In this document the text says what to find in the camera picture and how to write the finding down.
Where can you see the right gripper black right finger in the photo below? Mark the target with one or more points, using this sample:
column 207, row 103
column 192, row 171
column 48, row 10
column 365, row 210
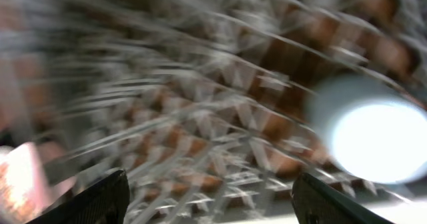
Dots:
column 315, row 202

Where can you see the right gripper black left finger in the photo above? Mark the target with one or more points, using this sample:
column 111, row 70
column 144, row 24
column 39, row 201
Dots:
column 104, row 202

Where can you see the grey dishwasher rack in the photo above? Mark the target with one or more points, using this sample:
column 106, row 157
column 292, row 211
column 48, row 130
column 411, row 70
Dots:
column 200, row 102

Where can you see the blue cup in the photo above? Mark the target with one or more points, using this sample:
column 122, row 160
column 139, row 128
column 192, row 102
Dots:
column 369, row 130

